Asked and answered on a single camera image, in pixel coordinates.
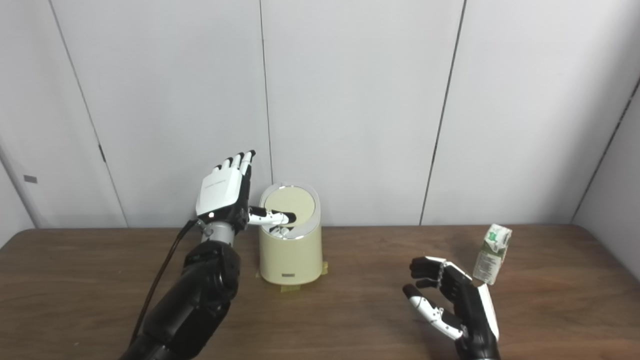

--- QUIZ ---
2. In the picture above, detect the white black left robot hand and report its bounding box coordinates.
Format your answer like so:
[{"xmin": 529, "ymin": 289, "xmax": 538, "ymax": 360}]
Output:
[{"xmin": 195, "ymin": 150, "xmax": 297, "ymax": 233}]

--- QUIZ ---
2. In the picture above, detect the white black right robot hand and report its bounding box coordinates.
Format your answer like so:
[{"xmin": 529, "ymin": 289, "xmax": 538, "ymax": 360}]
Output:
[{"xmin": 403, "ymin": 256, "xmax": 501, "ymax": 360}]

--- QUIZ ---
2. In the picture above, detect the white green milk carton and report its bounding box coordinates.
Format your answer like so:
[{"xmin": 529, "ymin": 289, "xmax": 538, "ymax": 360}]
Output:
[{"xmin": 472, "ymin": 223, "xmax": 513, "ymax": 286}]

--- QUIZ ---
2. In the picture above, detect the cream-colored bin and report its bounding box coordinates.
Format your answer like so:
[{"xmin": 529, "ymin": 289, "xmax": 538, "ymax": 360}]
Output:
[{"xmin": 258, "ymin": 182, "xmax": 324, "ymax": 286}]

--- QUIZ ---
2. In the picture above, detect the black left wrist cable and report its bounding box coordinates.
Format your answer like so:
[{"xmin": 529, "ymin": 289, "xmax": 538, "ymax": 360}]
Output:
[{"xmin": 129, "ymin": 218, "xmax": 201, "ymax": 348}]

